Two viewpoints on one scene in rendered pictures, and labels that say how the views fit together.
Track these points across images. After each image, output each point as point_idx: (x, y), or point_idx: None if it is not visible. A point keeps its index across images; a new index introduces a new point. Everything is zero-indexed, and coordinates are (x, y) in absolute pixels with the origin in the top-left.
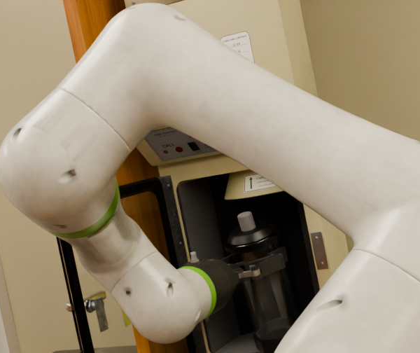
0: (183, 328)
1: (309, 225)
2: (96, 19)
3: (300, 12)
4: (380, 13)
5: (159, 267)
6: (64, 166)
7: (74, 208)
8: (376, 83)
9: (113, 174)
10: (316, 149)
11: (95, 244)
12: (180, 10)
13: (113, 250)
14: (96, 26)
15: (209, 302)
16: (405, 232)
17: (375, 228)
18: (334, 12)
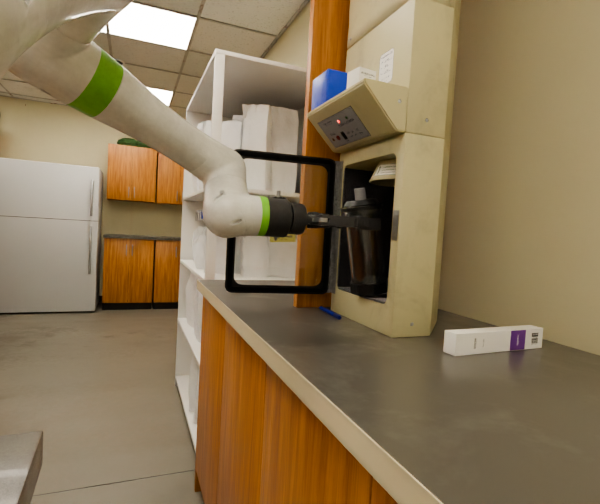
0: (219, 225)
1: (394, 204)
2: (329, 52)
3: (449, 36)
4: (572, 60)
5: (224, 183)
6: None
7: (16, 66)
8: (551, 124)
9: (47, 48)
10: None
11: (130, 134)
12: (367, 39)
13: (171, 153)
14: (327, 57)
15: (258, 221)
16: None
17: None
18: (536, 63)
